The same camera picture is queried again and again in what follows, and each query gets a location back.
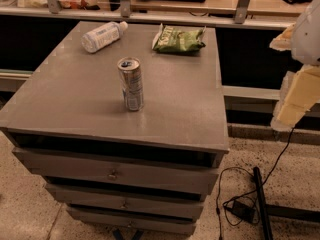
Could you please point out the silver redbull can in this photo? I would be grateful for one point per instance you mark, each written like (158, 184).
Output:
(131, 79)

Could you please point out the middle grey drawer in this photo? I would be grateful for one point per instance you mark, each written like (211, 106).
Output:
(123, 201)

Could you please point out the black power adapter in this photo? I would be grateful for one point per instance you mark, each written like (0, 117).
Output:
(243, 211)

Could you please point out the metal shelf rail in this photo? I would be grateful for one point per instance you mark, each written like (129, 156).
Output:
(269, 14)

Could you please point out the black metal stand leg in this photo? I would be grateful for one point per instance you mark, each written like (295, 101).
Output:
(267, 210)

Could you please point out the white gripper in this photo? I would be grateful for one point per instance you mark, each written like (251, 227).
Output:
(308, 37)

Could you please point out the top grey drawer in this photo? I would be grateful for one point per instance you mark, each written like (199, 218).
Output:
(122, 171)

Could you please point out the green chip bag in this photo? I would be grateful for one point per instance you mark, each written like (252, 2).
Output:
(170, 39)

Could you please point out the grey drawer cabinet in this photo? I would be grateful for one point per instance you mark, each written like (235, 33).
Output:
(74, 103)

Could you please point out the bottom grey drawer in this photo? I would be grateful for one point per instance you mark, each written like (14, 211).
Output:
(132, 221)

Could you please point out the clear plastic water bottle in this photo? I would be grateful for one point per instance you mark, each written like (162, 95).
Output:
(103, 36)

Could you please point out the grey drawer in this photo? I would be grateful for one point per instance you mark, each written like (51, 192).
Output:
(123, 201)
(122, 171)
(132, 221)

